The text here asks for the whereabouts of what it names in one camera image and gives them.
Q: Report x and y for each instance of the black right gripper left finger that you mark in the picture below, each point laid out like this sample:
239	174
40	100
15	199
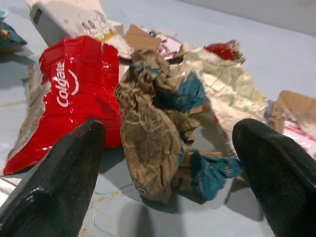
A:
54	187

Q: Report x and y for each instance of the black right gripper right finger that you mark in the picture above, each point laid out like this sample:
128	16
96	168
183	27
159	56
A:
279	177

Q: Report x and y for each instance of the flattened cardboard with red print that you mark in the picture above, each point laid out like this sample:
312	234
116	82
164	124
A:
296	118

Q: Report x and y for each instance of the red Colgate toothpaste box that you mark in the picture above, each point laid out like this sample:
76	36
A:
81	98

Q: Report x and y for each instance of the torn cream cardboard with red foil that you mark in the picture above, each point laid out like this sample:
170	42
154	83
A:
229	81

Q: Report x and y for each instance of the crumpled brown and teal paper bag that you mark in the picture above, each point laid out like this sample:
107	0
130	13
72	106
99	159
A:
158	128

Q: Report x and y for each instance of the crumpled teal and brown wrapper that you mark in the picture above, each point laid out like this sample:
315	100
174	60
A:
10	37

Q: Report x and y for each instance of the white carton with cartoon print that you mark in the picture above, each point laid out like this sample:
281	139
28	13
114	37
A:
71	21

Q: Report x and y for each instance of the torn brown cardboard box piece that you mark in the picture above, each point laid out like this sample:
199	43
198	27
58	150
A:
153	42

